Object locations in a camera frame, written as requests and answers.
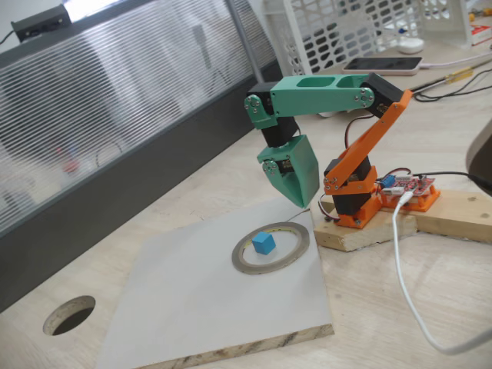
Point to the green gripper black servo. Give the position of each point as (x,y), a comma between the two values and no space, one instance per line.
(304,163)

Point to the blue cube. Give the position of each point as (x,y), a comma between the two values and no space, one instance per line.
(264,244)

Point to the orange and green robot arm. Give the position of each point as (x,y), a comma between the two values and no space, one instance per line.
(315,96)

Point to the short wooden base block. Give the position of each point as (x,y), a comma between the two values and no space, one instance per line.
(357,238)

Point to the white plastic lattice basket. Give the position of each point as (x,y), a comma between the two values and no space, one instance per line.
(296,46)

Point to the smartphone with pink case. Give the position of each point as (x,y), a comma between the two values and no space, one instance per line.
(384,65)

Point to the white topped chipboard panel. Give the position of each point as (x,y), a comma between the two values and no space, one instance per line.
(192,300)

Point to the long wooden base plank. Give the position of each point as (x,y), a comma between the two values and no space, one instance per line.
(457,219)

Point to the brown cardboard sheet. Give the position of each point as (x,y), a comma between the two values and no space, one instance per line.
(430,82)

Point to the white earbuds case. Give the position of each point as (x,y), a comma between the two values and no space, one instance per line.
(410,46)

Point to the grey rounded object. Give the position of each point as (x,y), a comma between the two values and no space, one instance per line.
(482,153)

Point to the ribbed glass desk partition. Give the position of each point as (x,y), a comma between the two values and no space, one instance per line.
(115,77)

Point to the red and white book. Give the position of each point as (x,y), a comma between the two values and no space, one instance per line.
(482,34)

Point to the black box device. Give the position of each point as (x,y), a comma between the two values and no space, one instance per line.
(40,22)

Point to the red controller board orange mount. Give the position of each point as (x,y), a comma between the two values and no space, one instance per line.
(413,186)

